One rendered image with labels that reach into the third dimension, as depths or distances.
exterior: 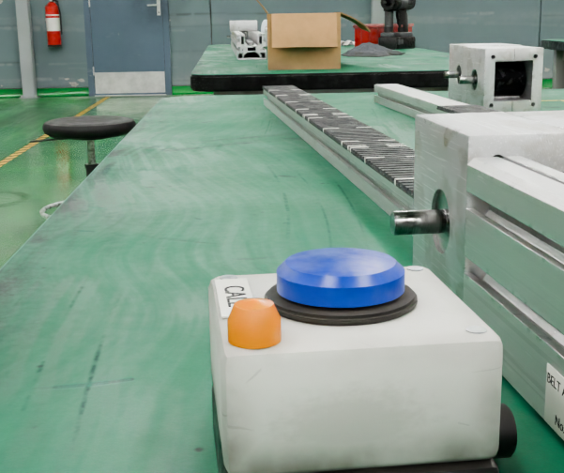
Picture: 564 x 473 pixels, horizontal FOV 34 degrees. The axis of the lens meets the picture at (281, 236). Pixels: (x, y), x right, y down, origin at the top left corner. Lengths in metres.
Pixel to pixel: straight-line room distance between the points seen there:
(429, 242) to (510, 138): 0.09
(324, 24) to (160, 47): 8.88
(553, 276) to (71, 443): 0.18
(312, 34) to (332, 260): 2.26
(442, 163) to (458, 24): 11.21
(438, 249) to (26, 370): 0.21
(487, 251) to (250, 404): 0.17
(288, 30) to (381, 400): 2.30
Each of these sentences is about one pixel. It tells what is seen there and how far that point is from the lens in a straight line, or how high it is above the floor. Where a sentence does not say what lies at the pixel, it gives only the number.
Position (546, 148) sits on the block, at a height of 0.87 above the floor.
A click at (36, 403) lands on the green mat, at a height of 0.78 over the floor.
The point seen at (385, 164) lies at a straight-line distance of 0.72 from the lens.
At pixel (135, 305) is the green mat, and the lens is 0.49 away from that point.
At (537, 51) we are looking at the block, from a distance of 1.43.
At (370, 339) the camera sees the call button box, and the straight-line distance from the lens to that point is 0.26.
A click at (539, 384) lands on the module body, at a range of 0.36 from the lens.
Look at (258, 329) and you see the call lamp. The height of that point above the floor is 0.85.
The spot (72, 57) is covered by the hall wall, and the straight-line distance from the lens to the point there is 11.54.
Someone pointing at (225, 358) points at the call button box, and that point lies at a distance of 0.25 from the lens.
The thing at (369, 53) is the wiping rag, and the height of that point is 0.79.
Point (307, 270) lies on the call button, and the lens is 0.28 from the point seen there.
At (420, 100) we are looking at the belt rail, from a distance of 1.31.
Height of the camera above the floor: 0.93
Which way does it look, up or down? 14 degrees down
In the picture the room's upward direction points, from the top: 1 degrees counter-clockwise
